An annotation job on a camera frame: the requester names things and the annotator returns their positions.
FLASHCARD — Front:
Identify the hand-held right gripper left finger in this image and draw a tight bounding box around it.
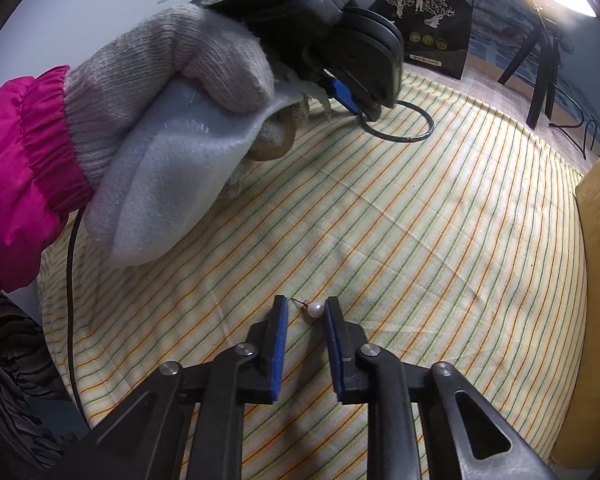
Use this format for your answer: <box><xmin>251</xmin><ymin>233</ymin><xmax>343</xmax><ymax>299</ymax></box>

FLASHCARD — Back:
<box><xmin>45</xmin><ymin>295</ymin><xmax>288</xmax><ymax>480</ymax></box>

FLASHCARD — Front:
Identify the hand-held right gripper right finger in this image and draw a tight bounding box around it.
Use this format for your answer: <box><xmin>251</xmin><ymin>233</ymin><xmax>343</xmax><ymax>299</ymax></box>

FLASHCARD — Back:
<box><xmin>324</xmin><ymin>297</ymin><xmax>556</xmax><ymax>480</ymax></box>

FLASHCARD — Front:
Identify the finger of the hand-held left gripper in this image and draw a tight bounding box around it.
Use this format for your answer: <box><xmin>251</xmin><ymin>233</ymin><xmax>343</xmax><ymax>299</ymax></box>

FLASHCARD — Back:
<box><xmin>324</xmin><ymin>77</ymin><xmax>384</xmax><ymax>121</ymax></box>

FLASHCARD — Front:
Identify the pearl earring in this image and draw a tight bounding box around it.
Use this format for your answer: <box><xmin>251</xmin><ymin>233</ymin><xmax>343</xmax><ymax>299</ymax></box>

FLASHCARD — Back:
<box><xmin>291</xmin><ymin>297</ymin><xmax>323</xmax><ymax>320</ymax></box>

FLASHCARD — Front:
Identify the black bangle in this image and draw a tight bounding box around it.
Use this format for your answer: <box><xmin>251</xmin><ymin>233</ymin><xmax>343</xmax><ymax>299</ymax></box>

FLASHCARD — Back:
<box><xmin>357</xmin><ymin>100</ymin><xmax>434</xmax><ymax>145</ymax></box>

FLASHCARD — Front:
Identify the person's left forearm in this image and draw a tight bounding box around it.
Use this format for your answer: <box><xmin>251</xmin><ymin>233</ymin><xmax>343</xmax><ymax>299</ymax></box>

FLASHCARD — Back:
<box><xmin>0</xmin><ymin>65</ymin><xmax>93</xmax><ymax>301</ymax></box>

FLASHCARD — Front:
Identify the person's left hand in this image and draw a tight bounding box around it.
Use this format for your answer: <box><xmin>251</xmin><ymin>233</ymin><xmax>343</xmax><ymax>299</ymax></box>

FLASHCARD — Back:
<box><xmin>65</xmin><ymin>5</ymin><xmax>312</xmax><ymax>268</ymax></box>

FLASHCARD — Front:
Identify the black snack bag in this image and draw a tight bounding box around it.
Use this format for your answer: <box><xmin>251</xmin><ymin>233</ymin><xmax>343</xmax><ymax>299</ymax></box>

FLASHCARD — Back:
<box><xmin>370</xmin><ymin>0</ymin><xmax>476</xmax><ymax>81</ymax></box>

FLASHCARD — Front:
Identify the checked beige blanket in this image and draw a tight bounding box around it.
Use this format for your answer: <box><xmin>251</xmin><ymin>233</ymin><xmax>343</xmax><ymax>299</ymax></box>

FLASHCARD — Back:
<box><xmin>405</xmin><ymin>57</ymin><xmax>600</xmax><ymax>161</ymax></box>

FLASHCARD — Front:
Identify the yellow striped cloth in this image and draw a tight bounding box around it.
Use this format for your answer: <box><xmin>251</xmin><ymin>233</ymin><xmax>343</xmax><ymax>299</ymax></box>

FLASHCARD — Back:
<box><xmin>35</xmin><ymin>67</ymin><xmax>588</xmax><ymax>480</ymax></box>

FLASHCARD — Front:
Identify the blue patterned bedsheet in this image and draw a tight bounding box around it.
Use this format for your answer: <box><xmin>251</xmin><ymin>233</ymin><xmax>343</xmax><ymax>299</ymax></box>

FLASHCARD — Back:
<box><xmin>467</xmin><ymin>0</ymin><xmax>600</xmax><ymax>156</ymax></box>

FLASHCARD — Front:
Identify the black tripod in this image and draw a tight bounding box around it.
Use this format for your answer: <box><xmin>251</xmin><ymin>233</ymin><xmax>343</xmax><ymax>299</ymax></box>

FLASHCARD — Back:
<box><xmin>497</xmin><ymin>10</ymin><xmax>561</xmax><ymax>128</ymax></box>

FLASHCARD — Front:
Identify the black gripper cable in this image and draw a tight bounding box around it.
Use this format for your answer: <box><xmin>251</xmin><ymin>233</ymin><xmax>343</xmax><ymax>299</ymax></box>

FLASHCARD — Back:
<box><xmin>65</xmin><ymin>210</ymin><xmax>88</xmax><ymax>431</ymax></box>

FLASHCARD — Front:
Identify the black power cable with switch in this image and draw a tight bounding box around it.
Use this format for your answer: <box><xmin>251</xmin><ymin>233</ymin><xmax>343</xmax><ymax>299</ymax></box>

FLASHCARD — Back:
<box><xmin>549</xmin><ymin>119</ymin><xmax>600</xmax><ymax>160</ymax></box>

